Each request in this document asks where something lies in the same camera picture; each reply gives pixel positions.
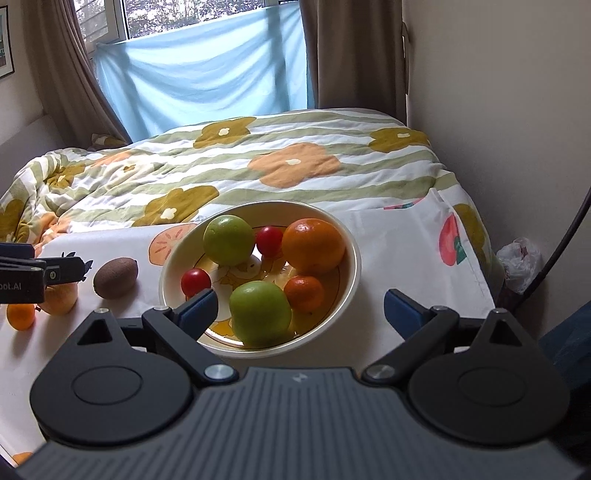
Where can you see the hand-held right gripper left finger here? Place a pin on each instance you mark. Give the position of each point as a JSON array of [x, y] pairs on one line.
[[196, 314]]

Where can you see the floral striped quilt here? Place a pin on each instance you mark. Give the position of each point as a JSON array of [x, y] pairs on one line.
[[286, 134]]

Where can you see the patterned pillow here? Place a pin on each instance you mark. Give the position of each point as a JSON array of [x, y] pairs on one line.
[[108, 141]]

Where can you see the oval cherry tomato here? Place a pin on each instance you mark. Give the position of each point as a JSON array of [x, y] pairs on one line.
[[195, 282]]

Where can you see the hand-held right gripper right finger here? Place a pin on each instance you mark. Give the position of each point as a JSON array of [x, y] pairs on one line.
[[406, 314]]

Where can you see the white plastic bag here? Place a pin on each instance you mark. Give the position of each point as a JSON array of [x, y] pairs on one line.
[[519, 265]]

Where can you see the cream and yellow bowl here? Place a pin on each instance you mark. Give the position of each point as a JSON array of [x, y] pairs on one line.
[[258, 270]]

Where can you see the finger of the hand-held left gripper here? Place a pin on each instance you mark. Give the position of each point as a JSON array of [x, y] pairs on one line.
[[67, 270]]

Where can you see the brown kiwi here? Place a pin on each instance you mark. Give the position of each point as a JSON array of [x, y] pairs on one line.
[[115, 278]]

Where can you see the green apple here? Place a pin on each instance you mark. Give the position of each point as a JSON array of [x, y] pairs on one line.
[[259, 314]]

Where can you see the dark blue cloth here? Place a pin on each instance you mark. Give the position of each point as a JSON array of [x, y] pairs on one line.
[[565, 346]]

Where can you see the window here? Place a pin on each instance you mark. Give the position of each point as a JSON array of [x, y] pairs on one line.
[[184, 16]]

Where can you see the round cherry tomato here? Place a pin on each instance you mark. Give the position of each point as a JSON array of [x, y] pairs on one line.
[[269, 241]]

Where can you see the framed wall picture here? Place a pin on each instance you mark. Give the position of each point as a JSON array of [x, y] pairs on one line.
[[5, 44]]

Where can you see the small mandarin orange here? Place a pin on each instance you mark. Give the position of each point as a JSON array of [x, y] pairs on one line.
[[304, 293]]

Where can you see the brown curtain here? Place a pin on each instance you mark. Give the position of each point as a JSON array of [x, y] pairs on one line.
[[351, 55], [64, 69]]

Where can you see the medium mandarin orange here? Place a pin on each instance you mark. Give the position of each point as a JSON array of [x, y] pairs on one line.
[[21, 317]]

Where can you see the light blue curtain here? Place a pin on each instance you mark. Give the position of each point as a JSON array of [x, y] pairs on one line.
[[203, 78]]

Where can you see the white persimmon print sheet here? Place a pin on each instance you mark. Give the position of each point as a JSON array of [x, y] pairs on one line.
[[392, 249]]

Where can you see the large orange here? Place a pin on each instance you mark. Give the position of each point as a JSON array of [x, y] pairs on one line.
[[314, 247]]

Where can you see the round green guava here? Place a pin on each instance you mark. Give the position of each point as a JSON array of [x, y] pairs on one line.
[[229, 240]]

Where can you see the yellowish red apple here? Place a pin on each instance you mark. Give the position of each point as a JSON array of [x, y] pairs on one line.
[[62, 300]]

